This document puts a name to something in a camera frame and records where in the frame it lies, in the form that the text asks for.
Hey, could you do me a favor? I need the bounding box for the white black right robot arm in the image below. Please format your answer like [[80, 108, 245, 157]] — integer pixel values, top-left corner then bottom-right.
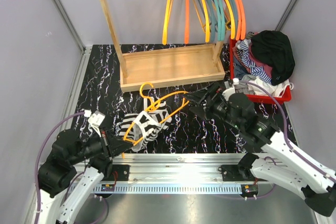
[[184, 82, 335, 217]]

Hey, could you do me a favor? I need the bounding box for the orange hanger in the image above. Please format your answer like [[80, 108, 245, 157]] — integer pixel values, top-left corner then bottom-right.
[[184, 0, 190, 44]]

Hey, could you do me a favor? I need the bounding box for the maroon tank top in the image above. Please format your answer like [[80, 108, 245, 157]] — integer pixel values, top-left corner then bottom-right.
[[249, 51, 272, 78]]

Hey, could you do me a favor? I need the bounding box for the yellow hanger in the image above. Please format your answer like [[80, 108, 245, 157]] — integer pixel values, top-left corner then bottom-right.
[[193, 0, 211, 43], [162, 0, 174, 45], [119, 82, 189, 152]]

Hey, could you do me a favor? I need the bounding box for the red plastic bin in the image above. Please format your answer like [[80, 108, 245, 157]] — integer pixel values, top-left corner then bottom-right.
[[229, 39, 292, 104]]

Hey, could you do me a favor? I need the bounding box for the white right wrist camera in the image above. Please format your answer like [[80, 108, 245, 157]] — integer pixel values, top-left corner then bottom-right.
[[222, 78, 250, 101]]

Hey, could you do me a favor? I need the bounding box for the pile of clothes in bin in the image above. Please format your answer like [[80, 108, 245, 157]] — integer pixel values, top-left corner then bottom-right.
[[232, 31, 294, 97]]

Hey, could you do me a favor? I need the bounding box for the wooden clothes rack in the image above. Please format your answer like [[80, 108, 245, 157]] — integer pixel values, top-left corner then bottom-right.
[[99, 0, 225, 92]]

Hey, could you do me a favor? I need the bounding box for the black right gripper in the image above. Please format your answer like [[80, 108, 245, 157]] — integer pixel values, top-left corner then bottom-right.
[[183, 81, 243, 130]]

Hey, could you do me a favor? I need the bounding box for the blue white striped tank top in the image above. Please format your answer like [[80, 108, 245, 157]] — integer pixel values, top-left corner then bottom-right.
[[236, 39, 271, 83]]

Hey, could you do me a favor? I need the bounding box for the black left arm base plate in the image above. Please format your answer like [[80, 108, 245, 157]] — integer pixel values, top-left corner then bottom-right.
[[104, 164, 130, 182]]

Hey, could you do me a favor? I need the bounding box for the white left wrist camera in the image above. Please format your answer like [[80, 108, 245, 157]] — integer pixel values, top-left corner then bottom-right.
[[83, 110, 106, 137]]

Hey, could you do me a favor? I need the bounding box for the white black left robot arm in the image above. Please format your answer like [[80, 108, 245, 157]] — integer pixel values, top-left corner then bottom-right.
[[33, 110, 137, 223]]

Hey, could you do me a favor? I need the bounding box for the black white striped tank top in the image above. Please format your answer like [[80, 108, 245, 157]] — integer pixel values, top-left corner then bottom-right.
[[119, 102, 172, 152]]

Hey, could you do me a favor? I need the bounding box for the aluminium rail frame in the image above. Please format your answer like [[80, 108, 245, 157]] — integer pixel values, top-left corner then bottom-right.
[[35, 45, 320, 183]]

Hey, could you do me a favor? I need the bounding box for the white slotted cable duct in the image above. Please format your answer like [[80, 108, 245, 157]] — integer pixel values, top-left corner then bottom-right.
[[93, 184, 242, 195]]

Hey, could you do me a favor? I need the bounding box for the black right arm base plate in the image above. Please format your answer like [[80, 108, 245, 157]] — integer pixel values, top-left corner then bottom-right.
[[217, 165, 266, 182]]

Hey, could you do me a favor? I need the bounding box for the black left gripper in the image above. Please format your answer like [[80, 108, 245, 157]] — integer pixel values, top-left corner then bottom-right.
[[69, 124, 133, 165]]

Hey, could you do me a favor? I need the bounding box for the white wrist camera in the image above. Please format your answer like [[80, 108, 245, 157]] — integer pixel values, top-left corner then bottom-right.
[[222, 78, 250, 101], [83, 110, 106, 137]]

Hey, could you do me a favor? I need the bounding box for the bundle of empty hangers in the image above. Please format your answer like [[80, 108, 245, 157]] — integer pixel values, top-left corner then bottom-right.
[[206, 0, 247, 42]]

